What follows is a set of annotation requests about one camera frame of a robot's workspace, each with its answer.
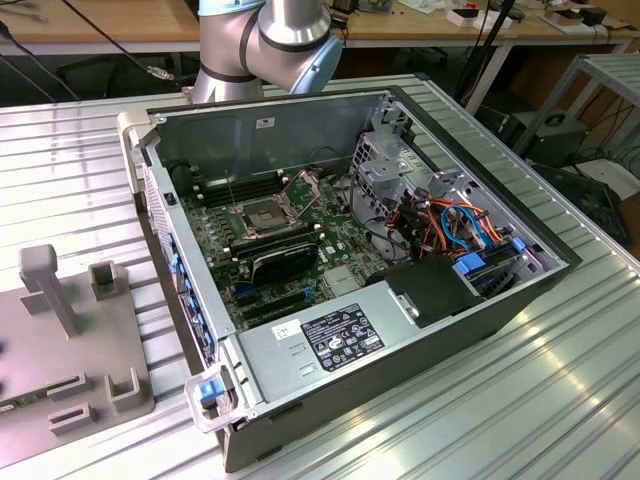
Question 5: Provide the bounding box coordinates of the black RAM slot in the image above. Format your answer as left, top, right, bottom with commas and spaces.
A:
200, 186, 291, 209
231, 231, 324, 257
197, 180, 289, 203
193, 174, 286, 196
225, 223, 321, 249
228, 227, 324, 253
234, 235, 324, 261
191, 168, 284, 190

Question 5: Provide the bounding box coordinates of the CPU socket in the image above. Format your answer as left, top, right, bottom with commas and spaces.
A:
227, 194, 309, 236

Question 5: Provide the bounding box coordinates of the black expansion slot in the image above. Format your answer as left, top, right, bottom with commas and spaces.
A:
235, 288, 305, 307
241, 298, 307, 321

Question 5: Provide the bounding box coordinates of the green motherboard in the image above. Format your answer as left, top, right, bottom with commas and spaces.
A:
177, 167, 396, 334

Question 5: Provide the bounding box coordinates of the black graphics card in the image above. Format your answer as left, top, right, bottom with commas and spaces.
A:
249, 242, 320, 287

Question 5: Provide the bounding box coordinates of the silver chipset heatsink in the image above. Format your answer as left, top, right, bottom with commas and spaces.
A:
322, 267, 364, 296

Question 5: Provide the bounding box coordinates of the silver perforated drive cage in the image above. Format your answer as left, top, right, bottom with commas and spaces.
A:
349, 132, 419, 221

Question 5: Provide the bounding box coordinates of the black plastic shroud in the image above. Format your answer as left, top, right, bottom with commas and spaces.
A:
363, 258, 487, 330

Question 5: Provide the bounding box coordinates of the silver power supply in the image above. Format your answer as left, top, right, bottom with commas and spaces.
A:
238, 285, 419, 405

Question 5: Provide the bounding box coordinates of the blue disk carrier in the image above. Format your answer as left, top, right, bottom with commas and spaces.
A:
453, 252, 490, 277

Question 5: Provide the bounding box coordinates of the open black PC case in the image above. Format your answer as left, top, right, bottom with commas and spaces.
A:
115, 84, 585, 474

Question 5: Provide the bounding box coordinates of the blue case latch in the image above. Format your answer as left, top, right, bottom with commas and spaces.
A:
198, 380, 222, 407

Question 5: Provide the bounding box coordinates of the wooden desk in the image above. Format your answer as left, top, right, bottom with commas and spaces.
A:
0, 0, 201, 56
342, 0, 639, 51

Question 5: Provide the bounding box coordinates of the white box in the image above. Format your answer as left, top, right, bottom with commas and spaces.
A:
447, 5, 514, 29

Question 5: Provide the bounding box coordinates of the grey parts rack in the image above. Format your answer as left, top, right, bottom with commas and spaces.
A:
0, 243, 157, 474

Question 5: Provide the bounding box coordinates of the brown cardboard box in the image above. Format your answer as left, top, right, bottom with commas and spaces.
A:
542, 8, 591, 35

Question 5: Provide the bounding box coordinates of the green RAM stick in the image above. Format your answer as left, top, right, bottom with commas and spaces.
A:
0, 389, 57, 415

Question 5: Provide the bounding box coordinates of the metal socket cover frame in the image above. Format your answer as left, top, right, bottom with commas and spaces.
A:
280, 169, 326, 221

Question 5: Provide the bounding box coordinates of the orange wire bundle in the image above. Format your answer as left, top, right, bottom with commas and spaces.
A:
389, 197, 506, 251

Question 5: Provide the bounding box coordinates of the silver disk bay bracket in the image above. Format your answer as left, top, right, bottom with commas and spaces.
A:
427, 169, 484, 214

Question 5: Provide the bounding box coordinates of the blue wire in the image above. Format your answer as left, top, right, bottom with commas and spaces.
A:
440, 201, 494, 251

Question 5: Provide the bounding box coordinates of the black cable with silver plug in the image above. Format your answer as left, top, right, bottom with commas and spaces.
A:
62, 0, 176, 84

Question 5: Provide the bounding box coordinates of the black box with handle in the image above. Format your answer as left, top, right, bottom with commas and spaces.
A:
499, 110, 590, 169

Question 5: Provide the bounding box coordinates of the grey metal shelf frame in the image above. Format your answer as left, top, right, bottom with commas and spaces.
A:
514, 52, 640, 156

